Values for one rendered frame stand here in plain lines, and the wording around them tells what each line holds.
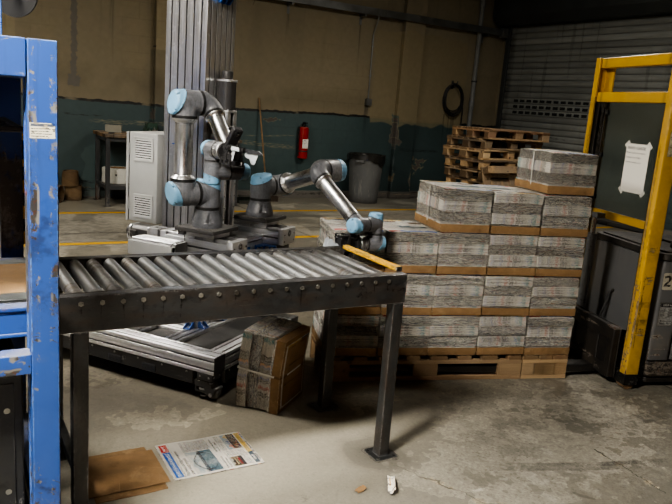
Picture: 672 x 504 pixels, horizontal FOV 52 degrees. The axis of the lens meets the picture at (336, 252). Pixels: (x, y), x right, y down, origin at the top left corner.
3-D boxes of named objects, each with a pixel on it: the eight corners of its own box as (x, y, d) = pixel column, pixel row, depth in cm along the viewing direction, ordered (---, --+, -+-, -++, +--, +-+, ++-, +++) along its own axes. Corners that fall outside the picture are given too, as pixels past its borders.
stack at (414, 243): (308, 355, 402) (318, 216, 385) (491, 354, 429) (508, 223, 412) (321, 382, 366) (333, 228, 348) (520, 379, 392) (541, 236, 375)
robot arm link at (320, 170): (306, 154, 344) (361, 223, 324) (322, 154, 352) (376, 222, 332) (296, 171, 351) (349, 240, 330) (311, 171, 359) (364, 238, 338)
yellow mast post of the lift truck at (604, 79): (555, 330, 456) (596, 58, 420) (567, 331, 458) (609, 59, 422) (562, 335, 448) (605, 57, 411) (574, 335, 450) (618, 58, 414)
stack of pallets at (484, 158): (494, 209, 1117) (504, 128, 1090) (540, 219, 1041) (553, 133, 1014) (433, 211, 1042) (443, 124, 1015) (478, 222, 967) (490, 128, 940)
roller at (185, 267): (180, 266, 282) (180, 254, 281) (221, 297, 243) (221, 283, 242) (168, 266, 280) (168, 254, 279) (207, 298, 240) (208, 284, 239)
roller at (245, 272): (224, 263, 292) (225, 252, 291) (271, 293, 253) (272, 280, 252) (213, 264, 289) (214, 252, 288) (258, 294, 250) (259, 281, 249)
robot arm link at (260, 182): (244, 196, 379) (246, 171, 376) (263, 195, 388) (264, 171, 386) (259, 199, 371) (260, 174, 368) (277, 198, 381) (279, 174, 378)
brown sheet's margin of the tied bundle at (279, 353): (310, 326, 340) (302, 323, 342) (285, 342, 314) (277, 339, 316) (305, 355, 344) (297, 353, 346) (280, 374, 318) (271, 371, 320)
